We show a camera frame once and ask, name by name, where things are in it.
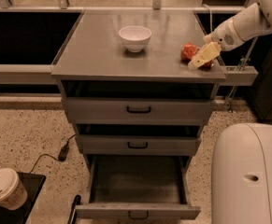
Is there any grey metal drawer cabinet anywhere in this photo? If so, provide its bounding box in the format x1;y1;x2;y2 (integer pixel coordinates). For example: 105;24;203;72
50;8;227;221

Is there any black side table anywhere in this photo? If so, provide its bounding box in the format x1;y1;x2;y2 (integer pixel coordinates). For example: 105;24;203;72
0;172;46;224

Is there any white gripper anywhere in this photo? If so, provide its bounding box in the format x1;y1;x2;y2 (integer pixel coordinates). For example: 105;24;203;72
188;19;244;70

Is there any grey open bottom drawer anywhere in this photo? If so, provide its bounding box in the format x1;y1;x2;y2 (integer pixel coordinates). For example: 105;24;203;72
76;155;200;220

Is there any white lidded paper coffee cup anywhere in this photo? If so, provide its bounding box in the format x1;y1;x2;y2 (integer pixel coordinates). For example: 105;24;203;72
0;168;28;210

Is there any grey middle drawer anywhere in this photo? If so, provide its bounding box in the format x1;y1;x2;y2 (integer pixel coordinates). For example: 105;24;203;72
76;135;201;156

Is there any white cable behind cabinet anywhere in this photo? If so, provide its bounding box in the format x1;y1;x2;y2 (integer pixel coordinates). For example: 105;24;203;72
202;4;217;35

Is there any grey top drawer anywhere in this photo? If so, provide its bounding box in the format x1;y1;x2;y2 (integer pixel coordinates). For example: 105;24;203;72
62;98;212;126

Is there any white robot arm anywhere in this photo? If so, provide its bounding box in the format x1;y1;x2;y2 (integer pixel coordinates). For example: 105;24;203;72
189;0;272;224

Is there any white ceramic bowl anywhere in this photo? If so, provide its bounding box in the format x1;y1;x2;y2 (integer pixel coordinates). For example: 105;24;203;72
119;25;151;53

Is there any black handle near drawer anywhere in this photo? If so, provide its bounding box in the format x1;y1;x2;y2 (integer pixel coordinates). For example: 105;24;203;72
67;195;81;224

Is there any dark cabinet at right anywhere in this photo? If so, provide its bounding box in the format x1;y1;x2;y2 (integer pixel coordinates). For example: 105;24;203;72
247;35;272;124

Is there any black power adapter with cable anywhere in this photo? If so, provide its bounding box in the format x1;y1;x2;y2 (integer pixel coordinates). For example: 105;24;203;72
30;134;75;174

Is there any red coke can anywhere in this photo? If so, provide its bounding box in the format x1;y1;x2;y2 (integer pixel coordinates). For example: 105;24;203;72
180;42;200;63

